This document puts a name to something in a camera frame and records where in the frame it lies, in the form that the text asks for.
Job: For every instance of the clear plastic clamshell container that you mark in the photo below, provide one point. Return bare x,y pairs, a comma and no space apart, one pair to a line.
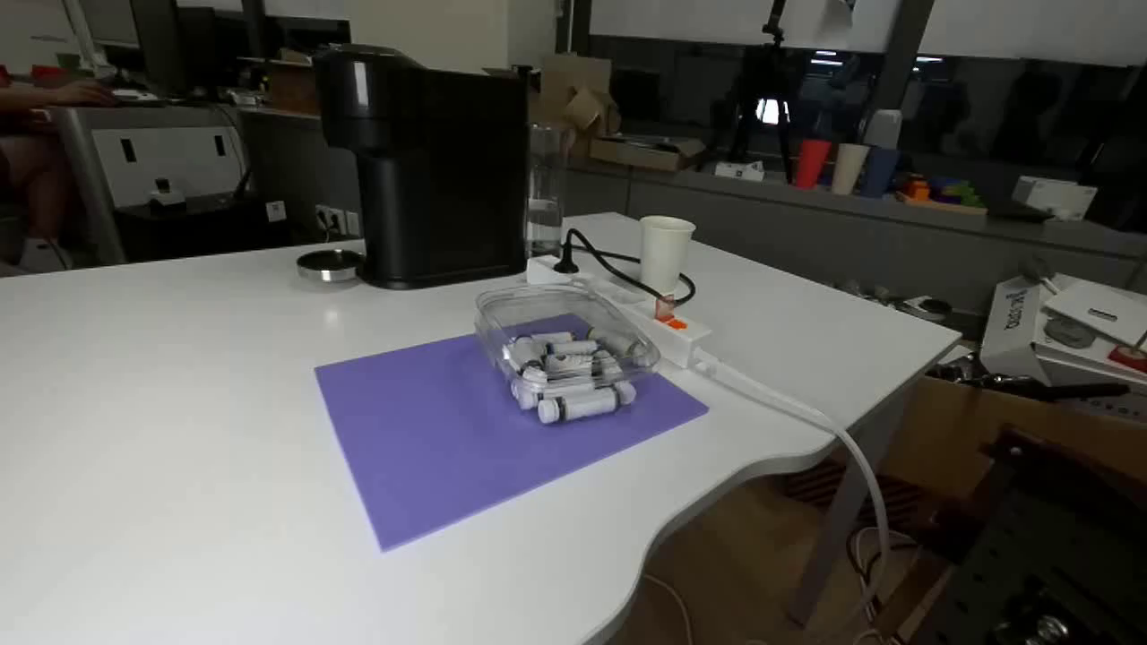
541,314

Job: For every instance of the white power strip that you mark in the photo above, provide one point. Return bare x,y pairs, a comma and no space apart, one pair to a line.
689,343

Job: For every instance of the white paper cup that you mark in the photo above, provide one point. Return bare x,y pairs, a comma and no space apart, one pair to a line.
664,250

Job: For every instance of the clear drinking glass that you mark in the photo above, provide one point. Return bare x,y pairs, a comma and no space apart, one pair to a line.
547,190

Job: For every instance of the flat cardboard box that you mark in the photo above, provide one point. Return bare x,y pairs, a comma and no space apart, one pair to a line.
645,151

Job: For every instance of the black coffee machine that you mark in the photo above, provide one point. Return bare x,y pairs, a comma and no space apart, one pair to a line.
443,182

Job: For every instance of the purple rectangular mat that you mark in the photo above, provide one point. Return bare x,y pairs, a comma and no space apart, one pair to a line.
415,443

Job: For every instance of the round silver black disc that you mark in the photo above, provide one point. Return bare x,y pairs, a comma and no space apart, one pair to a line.
328,268

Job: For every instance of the grey low cabinet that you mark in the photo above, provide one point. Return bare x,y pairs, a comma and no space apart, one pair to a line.
836,238

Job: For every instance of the red cup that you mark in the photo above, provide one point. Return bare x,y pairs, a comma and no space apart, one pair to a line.
811,164

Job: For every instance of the grey table leg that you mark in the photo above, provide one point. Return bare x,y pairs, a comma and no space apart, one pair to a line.
836,515

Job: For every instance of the blue cup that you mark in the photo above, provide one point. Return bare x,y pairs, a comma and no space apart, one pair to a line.
879,172

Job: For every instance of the colourful toy blocks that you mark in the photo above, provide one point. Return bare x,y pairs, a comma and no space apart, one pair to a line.
936,190

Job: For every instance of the brown box under table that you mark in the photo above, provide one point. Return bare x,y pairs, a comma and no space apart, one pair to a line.
954,417

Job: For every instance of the white printed carton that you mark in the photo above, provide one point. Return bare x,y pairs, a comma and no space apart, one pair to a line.
1010,326

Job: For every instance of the small white box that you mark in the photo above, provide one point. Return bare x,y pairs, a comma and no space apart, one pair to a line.
1053,200

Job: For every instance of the white box with red label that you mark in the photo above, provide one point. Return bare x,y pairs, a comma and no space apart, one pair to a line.
1099,326

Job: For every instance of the seated person in background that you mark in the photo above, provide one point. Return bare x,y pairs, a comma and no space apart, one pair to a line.
38,182

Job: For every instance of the white wall outlet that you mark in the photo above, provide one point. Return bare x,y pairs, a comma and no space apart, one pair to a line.
339,220

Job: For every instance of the black camera tripod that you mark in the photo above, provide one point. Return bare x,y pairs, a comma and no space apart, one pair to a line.
765,83

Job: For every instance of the black perforated metal frame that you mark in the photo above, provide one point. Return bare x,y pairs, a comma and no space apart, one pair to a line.
1050,559

